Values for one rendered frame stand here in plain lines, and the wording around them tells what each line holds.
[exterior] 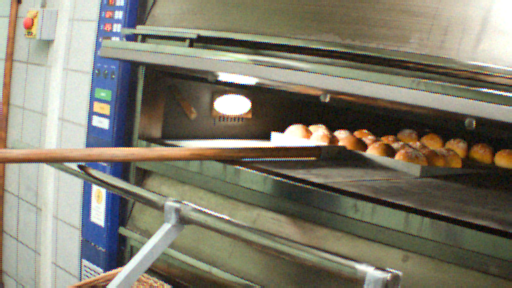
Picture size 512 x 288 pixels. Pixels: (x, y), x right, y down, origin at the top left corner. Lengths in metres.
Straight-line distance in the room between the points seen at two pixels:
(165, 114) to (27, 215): 0.79
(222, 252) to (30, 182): 1.05
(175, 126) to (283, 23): 0.61
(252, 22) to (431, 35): 0.50
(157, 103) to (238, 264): 0.56
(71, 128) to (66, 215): 0.26
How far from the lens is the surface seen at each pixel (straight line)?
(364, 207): 1.75
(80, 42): 2.66
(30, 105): 2.95
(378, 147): 2.31
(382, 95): 1.52
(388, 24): 1.71
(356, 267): 1.26
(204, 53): 1.89
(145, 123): 2.36
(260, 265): 1.97
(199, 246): 2.13
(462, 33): 1.60
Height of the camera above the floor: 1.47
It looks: 7 degrees down
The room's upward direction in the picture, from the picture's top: 6 degrees clockwise
